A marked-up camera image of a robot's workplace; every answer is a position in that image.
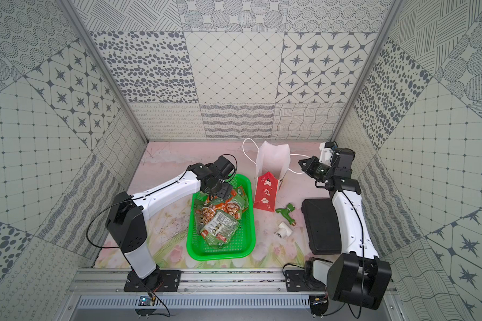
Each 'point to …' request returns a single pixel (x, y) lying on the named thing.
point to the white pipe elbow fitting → (284, 230)
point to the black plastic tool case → (322, 226)
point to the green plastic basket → (242, 245)
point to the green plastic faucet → (286, 212)
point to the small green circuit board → (146, 301)
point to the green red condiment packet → (238, 203)
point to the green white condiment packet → (219, 230)
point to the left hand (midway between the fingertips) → (221, 185)
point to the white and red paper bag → (273, 162)
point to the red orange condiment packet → (207, 210)
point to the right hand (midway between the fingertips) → (299, 163)
